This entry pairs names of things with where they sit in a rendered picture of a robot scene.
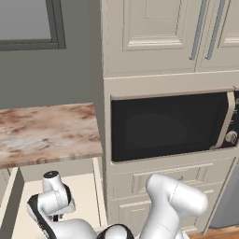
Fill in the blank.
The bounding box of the cream drawer front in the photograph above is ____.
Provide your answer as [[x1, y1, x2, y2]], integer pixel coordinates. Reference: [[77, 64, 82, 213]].
[[107, 185, 226, 239], [107, 158, 235, 200]]

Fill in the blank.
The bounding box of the open cream drawer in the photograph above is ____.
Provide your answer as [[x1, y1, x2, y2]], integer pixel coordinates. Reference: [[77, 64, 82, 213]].
[[0, 156, 108, 239]]

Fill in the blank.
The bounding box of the black microwave oven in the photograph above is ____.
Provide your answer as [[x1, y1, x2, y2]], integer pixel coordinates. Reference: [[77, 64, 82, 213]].
[[110, 90, 239, 163]]

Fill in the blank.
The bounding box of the wide cream cupboard door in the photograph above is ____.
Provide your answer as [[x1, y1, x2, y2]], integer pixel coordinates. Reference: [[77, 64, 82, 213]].
[[102, 0, 204, 77]]

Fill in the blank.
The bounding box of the white microwave knob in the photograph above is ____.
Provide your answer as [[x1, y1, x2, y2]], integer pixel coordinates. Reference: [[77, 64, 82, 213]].
[[225, 131, 238, 145]]

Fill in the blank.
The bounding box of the narrow cream cupboard door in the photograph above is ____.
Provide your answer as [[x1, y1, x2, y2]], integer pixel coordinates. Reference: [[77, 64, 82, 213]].
[[195, 0, 239, 73]]

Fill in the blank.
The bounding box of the cream microwave door handle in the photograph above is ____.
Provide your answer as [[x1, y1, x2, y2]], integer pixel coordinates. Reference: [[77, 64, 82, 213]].
[[209, 91, 237, 151]]

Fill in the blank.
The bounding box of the grey window frame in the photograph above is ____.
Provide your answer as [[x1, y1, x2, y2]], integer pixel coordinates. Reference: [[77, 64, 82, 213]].
[[0, 0, 67, 52]]

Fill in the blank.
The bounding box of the grey cupboard door handle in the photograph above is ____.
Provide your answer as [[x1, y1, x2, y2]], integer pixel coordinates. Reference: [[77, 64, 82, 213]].
[[189, 0, 208, 62], [204, 0, 226, 61]]

